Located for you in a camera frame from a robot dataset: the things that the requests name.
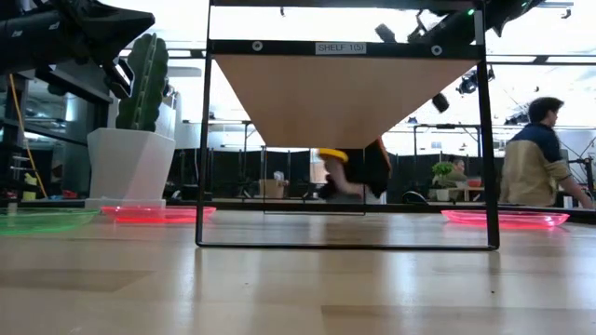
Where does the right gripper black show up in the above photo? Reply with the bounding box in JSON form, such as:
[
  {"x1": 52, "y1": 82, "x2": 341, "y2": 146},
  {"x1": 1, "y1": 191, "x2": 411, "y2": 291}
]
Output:
[{"x1": 408, "y1": 0, "x2": 519, "y2": 45}]

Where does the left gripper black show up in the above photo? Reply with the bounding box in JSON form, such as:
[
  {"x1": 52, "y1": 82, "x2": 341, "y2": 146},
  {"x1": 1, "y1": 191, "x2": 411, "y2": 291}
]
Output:
[{"x1": 27, "y1": 0, "x2": 156, "y2": 99}]

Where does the pink translucent plastic plate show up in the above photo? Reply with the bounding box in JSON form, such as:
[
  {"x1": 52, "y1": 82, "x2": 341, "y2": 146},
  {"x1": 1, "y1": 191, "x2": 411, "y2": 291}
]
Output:
[
  {"x1": 100, "y1": 206, "x2": 218, "y2": 225},
  {"x1": 440, "y1": 208, "x2": 571, "y2": 231}
]

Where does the green translucent plastic plate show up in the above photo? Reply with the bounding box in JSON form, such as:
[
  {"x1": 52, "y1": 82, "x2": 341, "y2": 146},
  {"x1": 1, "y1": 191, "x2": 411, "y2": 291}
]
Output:
[{"x1": 0, "y1": 208, "x2": 100, "y2": 236}]

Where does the white shelf label sticker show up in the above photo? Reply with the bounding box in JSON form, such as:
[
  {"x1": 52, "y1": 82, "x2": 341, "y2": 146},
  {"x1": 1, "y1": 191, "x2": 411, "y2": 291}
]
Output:
[{"x1": 315, "y1": 41, "x2": 368, "y2": 56}]

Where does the black hanging studio light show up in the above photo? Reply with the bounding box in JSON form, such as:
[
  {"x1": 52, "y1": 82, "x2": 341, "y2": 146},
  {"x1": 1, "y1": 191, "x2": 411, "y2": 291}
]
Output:
[
  {"x1": 374, "y1": 22, "x2": 398, "y2": 44},
  {"x1": 456, "y1": 72, "x2": 480, "y2": 96},
  {"x1": 431, "y1": 92, "x2": 451, "y2": 114}
]

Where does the green artificial cactus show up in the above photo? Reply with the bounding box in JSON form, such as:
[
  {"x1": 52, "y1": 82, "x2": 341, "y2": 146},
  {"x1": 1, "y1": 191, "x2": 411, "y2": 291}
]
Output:
[{"x1": 115, "y1": 32, "x2": 169, "y2": 132}]

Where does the black equipment rack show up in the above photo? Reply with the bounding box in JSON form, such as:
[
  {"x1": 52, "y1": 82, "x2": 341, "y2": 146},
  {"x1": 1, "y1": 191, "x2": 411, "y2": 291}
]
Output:
[{"x1": 0, "y1": 64, "x2": 115, "y2": 202}]

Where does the white hexagonal plant pot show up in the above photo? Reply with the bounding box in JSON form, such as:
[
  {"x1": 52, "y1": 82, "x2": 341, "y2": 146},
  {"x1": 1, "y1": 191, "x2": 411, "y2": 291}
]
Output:
[{"x1": 84, "y1": 127, "x2": 177, "y2": 209}]

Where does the small green potted plant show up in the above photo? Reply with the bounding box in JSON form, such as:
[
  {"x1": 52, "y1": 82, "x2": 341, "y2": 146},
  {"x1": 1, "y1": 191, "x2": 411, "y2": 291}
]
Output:
[{"x1": 431, "y1": 161, "x2": 455, "y2": 202}]

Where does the seated person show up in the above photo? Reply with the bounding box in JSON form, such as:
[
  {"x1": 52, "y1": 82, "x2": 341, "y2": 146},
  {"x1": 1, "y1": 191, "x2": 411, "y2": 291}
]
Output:
[{"x1": 447, "y1": 157, "x2": 469, "y2": 183}]

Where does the standing person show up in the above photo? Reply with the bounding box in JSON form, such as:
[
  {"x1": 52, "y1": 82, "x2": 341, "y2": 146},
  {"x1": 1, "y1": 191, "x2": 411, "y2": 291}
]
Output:
[{"x1": 500, "y1": 96, "x2": 596, "y2": 209}]

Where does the background wooden table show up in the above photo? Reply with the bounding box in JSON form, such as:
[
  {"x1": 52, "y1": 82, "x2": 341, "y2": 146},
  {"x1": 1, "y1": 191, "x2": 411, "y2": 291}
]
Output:
[{"x1": 430, "y1": 185, "x2": 486, "y2": 203}]

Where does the bending person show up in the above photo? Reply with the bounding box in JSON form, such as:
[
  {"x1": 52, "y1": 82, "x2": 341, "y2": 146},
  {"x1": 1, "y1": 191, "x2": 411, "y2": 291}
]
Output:
[{"x1": 318, "y1": 138, "x2": 393, "y2": 202}]

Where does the yellow cap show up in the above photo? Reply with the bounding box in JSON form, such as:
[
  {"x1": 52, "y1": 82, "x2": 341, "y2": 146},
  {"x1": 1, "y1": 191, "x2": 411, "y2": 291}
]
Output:
[{"x1": 318, "y1": 148, "x2": 350, "y2": 165}]

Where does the black tripod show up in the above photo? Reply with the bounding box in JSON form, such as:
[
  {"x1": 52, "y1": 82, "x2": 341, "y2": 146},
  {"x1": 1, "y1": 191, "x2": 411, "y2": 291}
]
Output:
[{"x1": 565, "y1": 137, "x2": 596, "y2": 196}]

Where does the brown cardboard box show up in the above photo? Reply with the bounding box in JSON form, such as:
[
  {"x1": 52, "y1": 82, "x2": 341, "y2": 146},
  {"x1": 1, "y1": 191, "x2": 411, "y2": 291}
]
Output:
[{"x1": 259, "y1": 178, "x2": 287, "y2": 200}]

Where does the yellow cable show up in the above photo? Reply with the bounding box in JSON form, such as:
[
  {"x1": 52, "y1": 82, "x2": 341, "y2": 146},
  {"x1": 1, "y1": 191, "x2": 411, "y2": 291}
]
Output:
[{"x1": 7, "y1": 73, "x2": 48, "y2": 199}]

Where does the black aluminium table frame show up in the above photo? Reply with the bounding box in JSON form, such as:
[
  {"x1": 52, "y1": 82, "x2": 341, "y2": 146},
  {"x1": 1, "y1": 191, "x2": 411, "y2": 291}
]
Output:
[{"x1": 0, "y1": 197, "x2": 596, "y2": 225}]

